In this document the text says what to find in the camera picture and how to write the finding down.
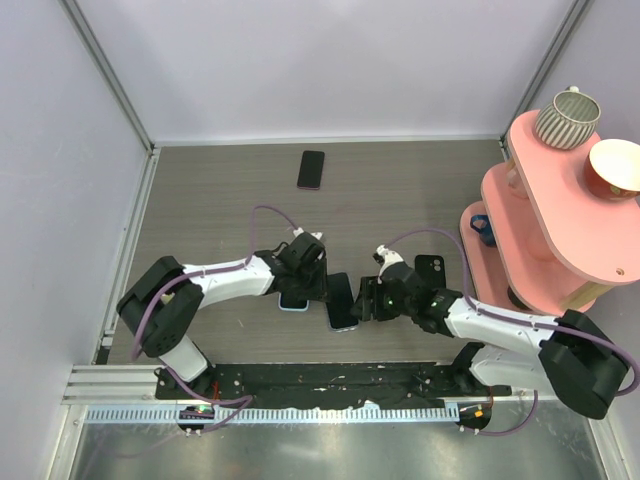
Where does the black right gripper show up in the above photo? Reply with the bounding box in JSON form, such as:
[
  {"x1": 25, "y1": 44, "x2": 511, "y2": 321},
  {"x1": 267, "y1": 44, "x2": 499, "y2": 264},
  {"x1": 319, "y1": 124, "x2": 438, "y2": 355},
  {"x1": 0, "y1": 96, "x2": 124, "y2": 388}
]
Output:
[{"x1": 351, "y1": 276, "x2": 415, "y2": 322}]

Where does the light blue phone case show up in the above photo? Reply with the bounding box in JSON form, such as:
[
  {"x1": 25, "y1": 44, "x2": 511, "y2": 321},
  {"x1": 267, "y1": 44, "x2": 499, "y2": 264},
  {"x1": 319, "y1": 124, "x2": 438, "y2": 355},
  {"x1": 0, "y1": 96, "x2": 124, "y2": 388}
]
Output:
[{"x1": 277, "y1": 294, "x2": 309, "y2": 314}]

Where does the black phone blue frame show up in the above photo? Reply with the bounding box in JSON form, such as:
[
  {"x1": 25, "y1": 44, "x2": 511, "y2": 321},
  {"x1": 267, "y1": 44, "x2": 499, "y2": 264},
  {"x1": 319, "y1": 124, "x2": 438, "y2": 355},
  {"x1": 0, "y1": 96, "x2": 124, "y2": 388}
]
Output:
[{"x1": 326, "y1": 272, "x2": 359, "y2": 332}]

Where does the clear magsafe phone case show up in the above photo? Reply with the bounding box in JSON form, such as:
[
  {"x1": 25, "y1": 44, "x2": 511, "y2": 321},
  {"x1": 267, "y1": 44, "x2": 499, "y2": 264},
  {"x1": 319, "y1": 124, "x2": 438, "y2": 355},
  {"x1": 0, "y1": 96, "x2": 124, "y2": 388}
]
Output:
[{"x1": 326, "y1": 301, "x2": 359, "y2": 332}]

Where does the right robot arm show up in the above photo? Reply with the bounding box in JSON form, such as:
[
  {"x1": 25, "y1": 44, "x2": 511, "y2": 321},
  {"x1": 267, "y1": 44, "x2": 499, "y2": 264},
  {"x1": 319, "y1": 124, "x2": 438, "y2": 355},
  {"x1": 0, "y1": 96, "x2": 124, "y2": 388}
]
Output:
[{"x1": 354, "y1": 261, "x2": 638, "y2": 420}]

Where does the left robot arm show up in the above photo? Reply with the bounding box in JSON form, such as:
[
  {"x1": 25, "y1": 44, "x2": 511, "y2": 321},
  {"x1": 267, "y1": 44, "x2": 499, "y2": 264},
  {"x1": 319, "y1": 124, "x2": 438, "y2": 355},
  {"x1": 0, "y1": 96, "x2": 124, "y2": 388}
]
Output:
[{"x1": 117, "y1": 229, "x2": 328, "y2": 399}]

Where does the black phone case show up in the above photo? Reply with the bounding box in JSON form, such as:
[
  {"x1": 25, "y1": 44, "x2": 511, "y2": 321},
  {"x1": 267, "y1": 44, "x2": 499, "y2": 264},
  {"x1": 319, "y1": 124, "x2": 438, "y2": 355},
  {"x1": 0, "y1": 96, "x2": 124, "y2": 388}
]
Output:
[{"x1": 414, "y1": 254, "x2": 446, "y2": 289}]

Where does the phone in magenta case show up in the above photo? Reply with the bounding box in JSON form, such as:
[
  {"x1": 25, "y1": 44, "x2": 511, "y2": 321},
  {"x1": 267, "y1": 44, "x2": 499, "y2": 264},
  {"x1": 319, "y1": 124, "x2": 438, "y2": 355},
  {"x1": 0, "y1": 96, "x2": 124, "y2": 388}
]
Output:
[{"x1": 296, "y1": 150, "x2": 325, "y2": 190}]

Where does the blue cup on shelf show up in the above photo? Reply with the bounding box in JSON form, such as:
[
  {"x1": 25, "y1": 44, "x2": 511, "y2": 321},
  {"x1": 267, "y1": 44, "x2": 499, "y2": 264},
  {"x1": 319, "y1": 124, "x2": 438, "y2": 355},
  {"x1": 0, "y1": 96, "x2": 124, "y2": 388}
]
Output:
[{"x1": 470, "y1": 214, "x2": 497, "y2": 248}]

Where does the pink three-tier shelf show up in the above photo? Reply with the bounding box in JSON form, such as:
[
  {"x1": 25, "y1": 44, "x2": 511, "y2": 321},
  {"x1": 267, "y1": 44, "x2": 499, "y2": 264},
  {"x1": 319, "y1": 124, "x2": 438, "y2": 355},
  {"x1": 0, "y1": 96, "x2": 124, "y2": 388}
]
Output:
[{"x1": 459, "y1": 111, "x2": 639, "y2": 316}]

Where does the grey striped ceramic mug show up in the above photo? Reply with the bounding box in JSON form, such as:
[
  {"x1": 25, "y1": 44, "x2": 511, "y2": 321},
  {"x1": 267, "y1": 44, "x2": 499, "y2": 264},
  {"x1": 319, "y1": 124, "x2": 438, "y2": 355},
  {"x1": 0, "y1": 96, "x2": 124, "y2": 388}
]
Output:
[{"x1": 534, "y1": 86, "x2": 601, "y2": 150}]

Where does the red paper bowl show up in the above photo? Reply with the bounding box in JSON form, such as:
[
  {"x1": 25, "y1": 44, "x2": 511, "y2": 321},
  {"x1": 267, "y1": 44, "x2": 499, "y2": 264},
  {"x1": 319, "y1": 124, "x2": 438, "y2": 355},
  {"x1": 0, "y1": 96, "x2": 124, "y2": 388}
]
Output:
[{"x1": 583, "y1": 139, "x2": 639, "y2": 201}]

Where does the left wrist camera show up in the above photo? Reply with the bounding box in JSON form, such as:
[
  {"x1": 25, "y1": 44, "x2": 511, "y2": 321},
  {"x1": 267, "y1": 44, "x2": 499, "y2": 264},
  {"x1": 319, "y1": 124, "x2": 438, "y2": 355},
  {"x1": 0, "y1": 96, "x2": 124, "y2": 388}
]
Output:
[{"x1": 292, "y1": 227, "x2": 323, "y2": 246}]

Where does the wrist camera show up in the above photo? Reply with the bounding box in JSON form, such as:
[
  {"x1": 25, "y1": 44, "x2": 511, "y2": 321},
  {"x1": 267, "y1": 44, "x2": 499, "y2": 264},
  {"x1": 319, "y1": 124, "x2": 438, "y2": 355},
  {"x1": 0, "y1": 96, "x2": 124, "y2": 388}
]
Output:
[
  {"x1": 373, "y1": 245, "x2": 404, "y2": 277},
  {"x1": 292, "y1": 227, "x2": 323, "y2": 246}
]

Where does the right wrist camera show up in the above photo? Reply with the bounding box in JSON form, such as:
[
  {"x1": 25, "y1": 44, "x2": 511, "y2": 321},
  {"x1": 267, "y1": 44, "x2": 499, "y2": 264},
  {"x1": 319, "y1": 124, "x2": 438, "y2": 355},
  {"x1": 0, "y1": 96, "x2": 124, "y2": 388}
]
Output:
[{"x1": 373, "y1": 245, "x2": 404, "y2": 277}]

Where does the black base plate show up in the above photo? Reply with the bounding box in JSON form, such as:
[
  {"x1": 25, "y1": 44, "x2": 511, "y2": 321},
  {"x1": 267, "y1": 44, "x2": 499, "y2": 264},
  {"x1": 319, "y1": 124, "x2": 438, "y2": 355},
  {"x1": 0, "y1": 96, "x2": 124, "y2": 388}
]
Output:
[{"x1": 187, "y1": 362, "x2": 512, "y2": 410}]

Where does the slotted aluminium cable rail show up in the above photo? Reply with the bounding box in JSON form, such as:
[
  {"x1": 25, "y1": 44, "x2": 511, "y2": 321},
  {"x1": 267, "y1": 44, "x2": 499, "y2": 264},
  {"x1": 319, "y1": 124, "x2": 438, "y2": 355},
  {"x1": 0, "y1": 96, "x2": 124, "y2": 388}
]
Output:
[{"x1": 85, "y1": 402, "x2": 459, "y2": 425}]

